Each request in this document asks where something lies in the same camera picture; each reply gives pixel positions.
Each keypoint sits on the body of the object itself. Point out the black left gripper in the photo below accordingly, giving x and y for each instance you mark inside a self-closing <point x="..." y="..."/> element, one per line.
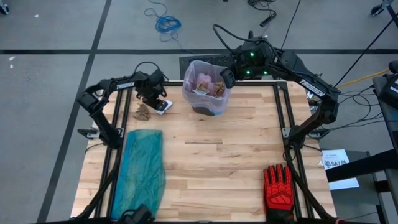
<point x="149" y="84"/>

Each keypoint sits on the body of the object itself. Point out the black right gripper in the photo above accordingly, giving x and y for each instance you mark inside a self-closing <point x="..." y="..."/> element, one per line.
<point x="252" y="62"/>

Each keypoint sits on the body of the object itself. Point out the white paper scrap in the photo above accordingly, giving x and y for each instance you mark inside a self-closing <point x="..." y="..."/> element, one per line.
<point x="170" y="103"/>

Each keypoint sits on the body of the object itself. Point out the brown paper ball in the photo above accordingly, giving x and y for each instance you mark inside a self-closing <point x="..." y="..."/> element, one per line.
<point x="219" y="89"/>
<point x="203" y="86"/>

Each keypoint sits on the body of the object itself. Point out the large brown paper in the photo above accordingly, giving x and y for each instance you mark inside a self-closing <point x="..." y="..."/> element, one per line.
<point x="142" y="112"/>

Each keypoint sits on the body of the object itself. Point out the brown trash bin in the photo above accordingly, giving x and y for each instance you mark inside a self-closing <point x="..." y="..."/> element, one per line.
<point x="203" y="111"/>

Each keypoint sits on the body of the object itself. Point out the teal trash bag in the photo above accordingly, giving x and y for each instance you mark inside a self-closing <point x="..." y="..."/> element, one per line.
<point x="141" y="174"/>

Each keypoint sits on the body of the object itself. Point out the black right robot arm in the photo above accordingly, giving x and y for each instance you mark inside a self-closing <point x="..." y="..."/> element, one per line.
<point x="311" y="88"/>

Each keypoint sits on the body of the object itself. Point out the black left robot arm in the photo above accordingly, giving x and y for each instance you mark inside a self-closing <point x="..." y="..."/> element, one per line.
<point x="124" y="84"/>

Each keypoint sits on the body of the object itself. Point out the black perforated floor grate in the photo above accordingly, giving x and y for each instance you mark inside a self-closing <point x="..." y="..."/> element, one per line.
<point x="185" y="70"/>

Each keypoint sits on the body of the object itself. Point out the black handheld device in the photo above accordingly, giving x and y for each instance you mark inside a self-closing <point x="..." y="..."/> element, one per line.
<point x="136" y="214"/>

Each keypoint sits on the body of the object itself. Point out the red work glove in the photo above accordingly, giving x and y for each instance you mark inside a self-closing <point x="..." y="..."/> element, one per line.
<point x="278" y="189"/>

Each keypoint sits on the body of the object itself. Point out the white printed sheet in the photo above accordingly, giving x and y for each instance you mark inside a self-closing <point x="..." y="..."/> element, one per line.
<point x="340" y="155"/>

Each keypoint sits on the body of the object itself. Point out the black equipment case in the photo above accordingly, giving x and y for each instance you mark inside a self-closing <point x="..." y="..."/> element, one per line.
<point x="388" y="90"/>

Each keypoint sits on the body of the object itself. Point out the chair caster wheel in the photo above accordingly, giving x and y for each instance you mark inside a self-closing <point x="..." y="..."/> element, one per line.
<point x="377" y="9"/>

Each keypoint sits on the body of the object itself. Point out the dark chair wheel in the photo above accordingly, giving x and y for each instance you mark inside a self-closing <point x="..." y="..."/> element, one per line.
<point x="3" y="9"/>

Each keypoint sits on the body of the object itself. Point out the black aluminium frame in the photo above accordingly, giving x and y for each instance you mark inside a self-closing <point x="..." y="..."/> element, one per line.
<point x="174" y="83"/>

